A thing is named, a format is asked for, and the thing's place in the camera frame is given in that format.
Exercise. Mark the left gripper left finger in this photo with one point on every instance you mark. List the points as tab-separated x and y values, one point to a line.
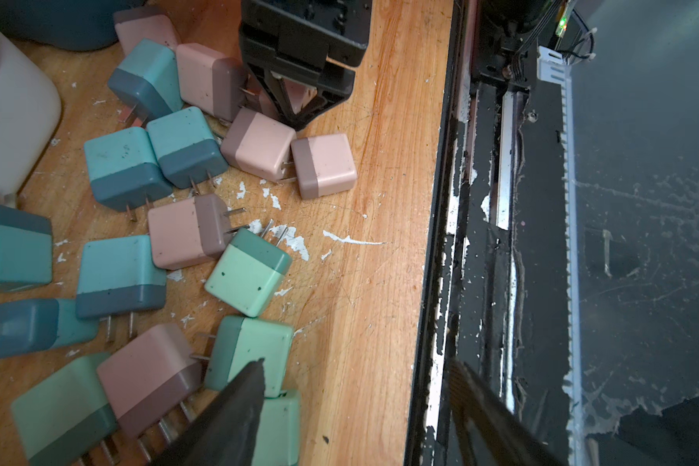
225	433

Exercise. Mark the blue plug upper pile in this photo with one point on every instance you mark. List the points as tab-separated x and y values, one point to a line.
186	148

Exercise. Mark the pink plug front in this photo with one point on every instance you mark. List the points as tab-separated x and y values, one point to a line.
258	145

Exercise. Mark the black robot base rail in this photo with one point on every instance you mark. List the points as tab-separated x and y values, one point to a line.
498	279

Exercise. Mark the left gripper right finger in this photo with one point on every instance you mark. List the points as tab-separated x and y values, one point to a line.
475	407

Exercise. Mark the pink plug centre pile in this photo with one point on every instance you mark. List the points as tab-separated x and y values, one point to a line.
190	232

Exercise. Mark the pink plug pile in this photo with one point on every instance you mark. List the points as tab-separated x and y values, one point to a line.
190	232
148	378

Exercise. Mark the blue plug centre pile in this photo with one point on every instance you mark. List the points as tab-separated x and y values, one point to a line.
123	170

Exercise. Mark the blue plug pile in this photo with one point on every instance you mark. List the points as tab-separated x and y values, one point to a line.
123	170
186	148
147	81

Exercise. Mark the white storage bin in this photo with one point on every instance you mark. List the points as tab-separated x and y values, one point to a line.
30	109

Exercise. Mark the pink plug left pile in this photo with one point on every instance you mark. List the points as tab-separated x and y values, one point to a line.
148	378

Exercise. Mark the blue plug top pile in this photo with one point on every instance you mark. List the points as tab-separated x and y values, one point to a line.
147	81

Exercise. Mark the teal plug near white bin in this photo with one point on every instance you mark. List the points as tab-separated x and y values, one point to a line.
25	249

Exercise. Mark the teal plug beside bin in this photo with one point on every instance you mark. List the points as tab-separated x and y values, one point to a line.
32	325

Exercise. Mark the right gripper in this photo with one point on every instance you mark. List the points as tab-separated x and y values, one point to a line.
294	37

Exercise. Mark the dark teal storage bin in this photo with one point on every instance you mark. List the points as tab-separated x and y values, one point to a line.
74	25

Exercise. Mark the green plug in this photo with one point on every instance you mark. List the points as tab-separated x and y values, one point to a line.
240	341
66	415
278	435
249	272

